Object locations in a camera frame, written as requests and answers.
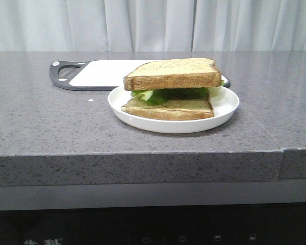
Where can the bread slice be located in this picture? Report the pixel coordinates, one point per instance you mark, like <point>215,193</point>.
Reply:
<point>175,108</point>
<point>174,73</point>

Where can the white curtain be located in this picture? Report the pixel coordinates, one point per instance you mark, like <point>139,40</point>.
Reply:
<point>152,26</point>

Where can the white round plate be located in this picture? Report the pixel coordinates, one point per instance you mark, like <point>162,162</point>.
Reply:
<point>223,100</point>

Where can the green lettuce leaf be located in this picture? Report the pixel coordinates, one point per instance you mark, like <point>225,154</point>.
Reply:
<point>160,94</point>

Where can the white cutting board black rim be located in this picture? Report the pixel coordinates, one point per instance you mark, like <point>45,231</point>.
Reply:
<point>101,75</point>

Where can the black appliance control panel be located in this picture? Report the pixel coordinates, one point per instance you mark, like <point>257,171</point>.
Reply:
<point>211,224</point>

